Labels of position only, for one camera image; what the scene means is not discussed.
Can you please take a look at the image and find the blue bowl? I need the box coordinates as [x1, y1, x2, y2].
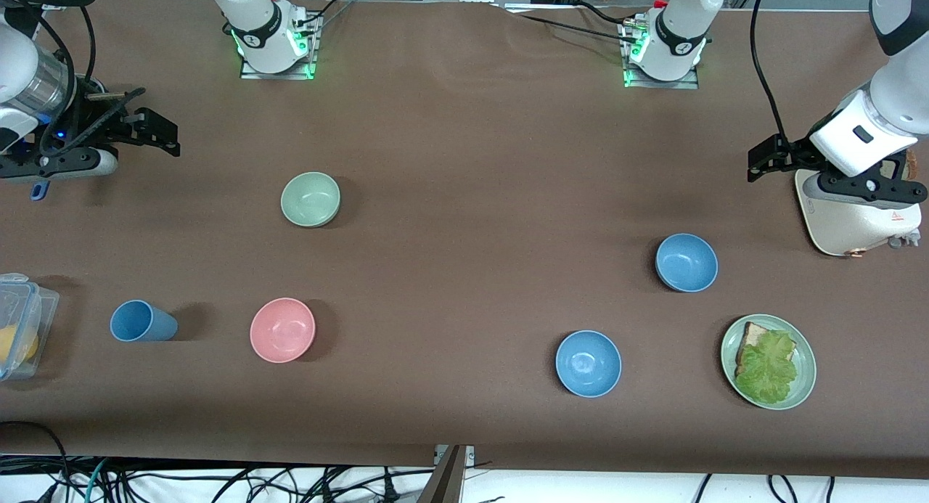
[655, 233, 719, 293]
[555, 330, 623, 398]

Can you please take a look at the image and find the green bowl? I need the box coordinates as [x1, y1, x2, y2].
[280, 171, 342, 229]

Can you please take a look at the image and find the pink bowl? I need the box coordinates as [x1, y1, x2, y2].
[250, 298, 316, 364]

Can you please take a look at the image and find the cream toaster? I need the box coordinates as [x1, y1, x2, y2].
[795, 151, 922, 258]

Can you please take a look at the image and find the bread slice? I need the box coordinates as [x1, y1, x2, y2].
[735, 322, 772, 377]

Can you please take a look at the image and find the blue cup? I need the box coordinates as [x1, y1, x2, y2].
[110, 300, 179, 343]

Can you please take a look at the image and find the green plate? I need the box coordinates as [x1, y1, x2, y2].
[721, 314, 817, 411]

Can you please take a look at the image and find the clear plastic container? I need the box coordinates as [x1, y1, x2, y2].
[0, 273, 60, 382]

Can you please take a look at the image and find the green lettuce leaf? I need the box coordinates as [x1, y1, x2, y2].
[734, 330, 799, 406]

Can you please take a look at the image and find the yellow fruit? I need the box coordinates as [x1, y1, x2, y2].
[0, 325, 38, 366]

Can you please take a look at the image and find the brown table cover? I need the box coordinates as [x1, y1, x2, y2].
[0, 0, 929, 480]

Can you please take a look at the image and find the dark beam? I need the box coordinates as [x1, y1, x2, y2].
[417, 445, 469, 503]

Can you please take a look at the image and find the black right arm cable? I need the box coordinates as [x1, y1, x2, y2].
[25, 2, 99, 159]

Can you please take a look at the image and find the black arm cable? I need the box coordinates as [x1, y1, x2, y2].
[750, 0, 793, 152]
[25, 2, 99, 159]

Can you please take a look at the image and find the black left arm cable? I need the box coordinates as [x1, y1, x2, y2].
[750, 0, 793, 152]

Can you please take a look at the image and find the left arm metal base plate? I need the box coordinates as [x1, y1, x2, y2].
[623, 24, 701, 90]

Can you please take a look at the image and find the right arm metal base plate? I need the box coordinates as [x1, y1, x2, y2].
[240, 9, 320, 81]

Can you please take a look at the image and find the black base cable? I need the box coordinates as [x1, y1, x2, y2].
[294, 0, 356, 36]

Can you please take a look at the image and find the black table cable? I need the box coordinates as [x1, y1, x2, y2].
[501, 6, 643, 38]
[577, 1, 647, 26]

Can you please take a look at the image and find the black floor cable loop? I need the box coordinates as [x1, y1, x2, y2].
[0, 421, 70, 503]

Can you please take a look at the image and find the teal floor cable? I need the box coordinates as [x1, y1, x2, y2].
[83, 458, 111, 503]

